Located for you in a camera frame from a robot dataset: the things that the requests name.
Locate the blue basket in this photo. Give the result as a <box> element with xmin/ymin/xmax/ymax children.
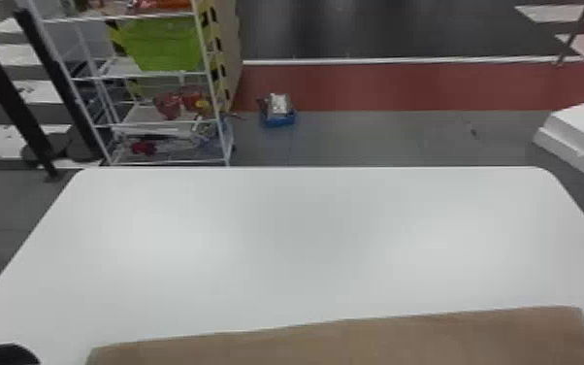
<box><xmin>257</xmin><ymin>92</ymin><xmax>298</xmax><ymax>128</ymax></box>

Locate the cardboard box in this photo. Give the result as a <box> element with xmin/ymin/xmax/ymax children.
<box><xmin>85</xmin><ymin>305</ymin><xmax>584</xmax><ymax>365</ymax></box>

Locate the green basket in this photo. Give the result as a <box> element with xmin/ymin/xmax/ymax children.
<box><xmin>108</xmin><ymin>17</ymin><xmax>205</xmax><ymax>73</ymax></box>

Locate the white wire rack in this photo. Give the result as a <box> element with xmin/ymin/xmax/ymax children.
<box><xmin>16</xmin><ymin>0</ymin><xmax>237</xmax><ymax>168</ymax></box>

